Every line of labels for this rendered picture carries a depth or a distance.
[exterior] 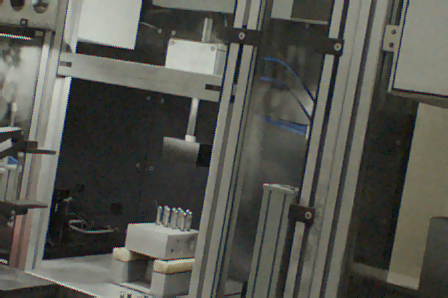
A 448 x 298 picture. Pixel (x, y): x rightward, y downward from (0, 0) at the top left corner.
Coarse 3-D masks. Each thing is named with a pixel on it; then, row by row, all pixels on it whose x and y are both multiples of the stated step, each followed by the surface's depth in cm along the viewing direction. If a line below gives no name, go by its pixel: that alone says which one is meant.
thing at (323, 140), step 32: (352, 0) 138; (352, 32) 138; (320, 96) 140; (320, 128) 140; (320, 160) 141; (64, 192) 190; (320, 192) 139; (64, 224) 191; (320, 224) 139; (64, 256) 189; (288, 288) 142
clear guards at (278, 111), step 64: (128, 0) 161; (192, 0) 153; (320, 0) 141; (0, 64) 176; (64, 64) 168; (128, 64) 160; (192, 64) 153; (256, 64) 146; (320, 64) 140; (256, 128) 146; (0, 192) 175; (256, 192) 145; (0, 256) 174; (256, 256) 145
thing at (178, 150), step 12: (192, 108) 177; (192, 120) 177; (192, 132) 177; (168, 144) 177; (180, 144) 175; (192, 144) 174; (204, 144) 175; (168, 156) 176; (180, 156) 175; (192, 156) 174; (204, 156) 175
